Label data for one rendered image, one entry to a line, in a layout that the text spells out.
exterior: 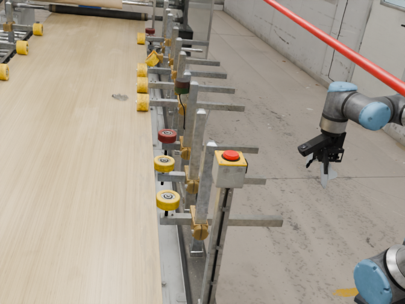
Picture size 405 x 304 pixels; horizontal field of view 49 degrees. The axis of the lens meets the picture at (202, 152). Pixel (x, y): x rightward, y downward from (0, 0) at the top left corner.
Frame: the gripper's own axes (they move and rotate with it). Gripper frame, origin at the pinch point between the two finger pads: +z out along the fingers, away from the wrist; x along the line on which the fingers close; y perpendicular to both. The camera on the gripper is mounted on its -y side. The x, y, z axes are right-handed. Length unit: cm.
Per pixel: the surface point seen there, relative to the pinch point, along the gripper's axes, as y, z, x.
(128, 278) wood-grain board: -71, 4, -42
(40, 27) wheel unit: -113, -3, 198
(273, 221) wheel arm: -17.0, 11.4, -9.8
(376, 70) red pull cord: -60, -70, -100
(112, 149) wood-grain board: -71, 4, 30
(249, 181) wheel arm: -18.3, 10.3, 15.5
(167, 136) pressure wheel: -48, 3, 41
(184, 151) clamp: -41, 7, 36
